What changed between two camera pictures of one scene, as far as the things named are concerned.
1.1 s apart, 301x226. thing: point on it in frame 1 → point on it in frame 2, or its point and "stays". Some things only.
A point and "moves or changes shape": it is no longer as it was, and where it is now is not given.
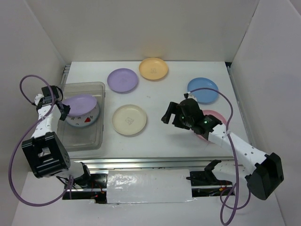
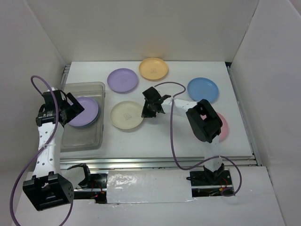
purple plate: (122, 81) stays
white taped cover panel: (149, 186) stays
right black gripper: (166, 118) → (146, 113)
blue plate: (203, 96) stays
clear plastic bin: (90, 137) stays
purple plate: (80, 104) moves or changes shape
